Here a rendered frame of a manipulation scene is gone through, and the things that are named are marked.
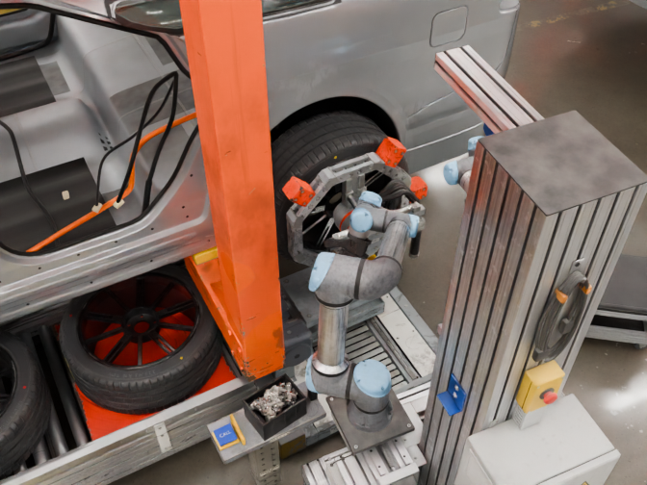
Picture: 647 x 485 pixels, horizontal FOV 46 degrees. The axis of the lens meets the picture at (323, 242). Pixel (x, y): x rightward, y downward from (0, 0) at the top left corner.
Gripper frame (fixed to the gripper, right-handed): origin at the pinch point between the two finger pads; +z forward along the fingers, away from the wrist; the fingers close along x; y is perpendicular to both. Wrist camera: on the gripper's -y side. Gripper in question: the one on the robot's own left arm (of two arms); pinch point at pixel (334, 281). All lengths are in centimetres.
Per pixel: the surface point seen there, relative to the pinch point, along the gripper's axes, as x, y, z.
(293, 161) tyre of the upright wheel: 17, -42, -27
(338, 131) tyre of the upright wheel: 31, -34, -42
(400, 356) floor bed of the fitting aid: 81, 8, 55
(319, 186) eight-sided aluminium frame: 16.8, -27.4, -23.1
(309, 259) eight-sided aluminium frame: 30.4, -27.8, 11.8
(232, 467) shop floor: 11, -20, 106
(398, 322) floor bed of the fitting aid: 95, -4, 48
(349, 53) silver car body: 22, -36, -72
